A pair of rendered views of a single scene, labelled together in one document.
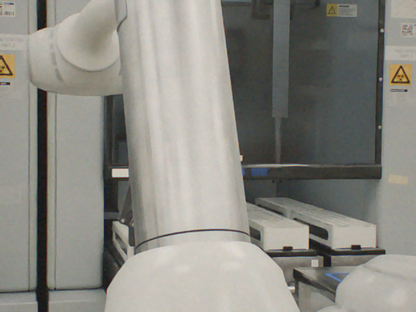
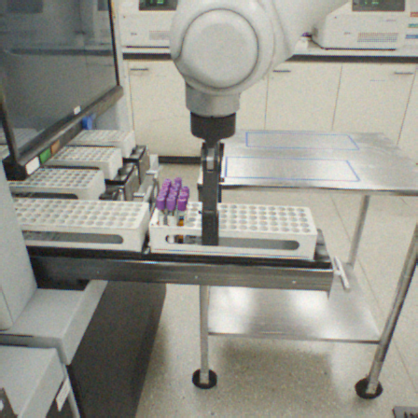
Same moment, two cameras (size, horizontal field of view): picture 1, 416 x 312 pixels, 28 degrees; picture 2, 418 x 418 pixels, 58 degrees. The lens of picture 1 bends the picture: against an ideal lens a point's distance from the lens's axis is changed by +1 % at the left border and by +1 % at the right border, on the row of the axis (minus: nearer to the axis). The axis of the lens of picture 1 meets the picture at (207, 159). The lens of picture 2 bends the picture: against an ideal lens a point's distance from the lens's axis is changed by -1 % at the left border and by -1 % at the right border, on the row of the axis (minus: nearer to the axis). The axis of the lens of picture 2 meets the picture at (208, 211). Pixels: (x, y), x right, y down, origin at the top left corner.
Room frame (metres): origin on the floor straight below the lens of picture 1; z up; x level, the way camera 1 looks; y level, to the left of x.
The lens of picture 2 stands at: (1.25, 0.66, 1.23)
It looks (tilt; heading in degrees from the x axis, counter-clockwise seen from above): 30 degrees down; 287
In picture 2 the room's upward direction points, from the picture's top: straight up
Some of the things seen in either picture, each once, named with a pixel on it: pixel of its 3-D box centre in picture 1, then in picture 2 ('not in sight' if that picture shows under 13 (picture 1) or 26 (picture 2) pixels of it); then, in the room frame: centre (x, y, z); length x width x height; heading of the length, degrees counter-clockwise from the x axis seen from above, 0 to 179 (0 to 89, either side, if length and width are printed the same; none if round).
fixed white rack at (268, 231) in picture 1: (266, 231); (63, 163); (1.90, -0.14, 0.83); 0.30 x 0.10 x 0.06; 13
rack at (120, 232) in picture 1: (143, 244); (71, 225); (1.69, 0.13, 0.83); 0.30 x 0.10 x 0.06; 13
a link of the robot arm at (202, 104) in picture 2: not in sight; (213, 93); (1.42, 0.07, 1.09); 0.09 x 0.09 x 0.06
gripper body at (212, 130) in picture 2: not in sight; (213, 138); (1.42, 0.07, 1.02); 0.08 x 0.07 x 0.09; 103
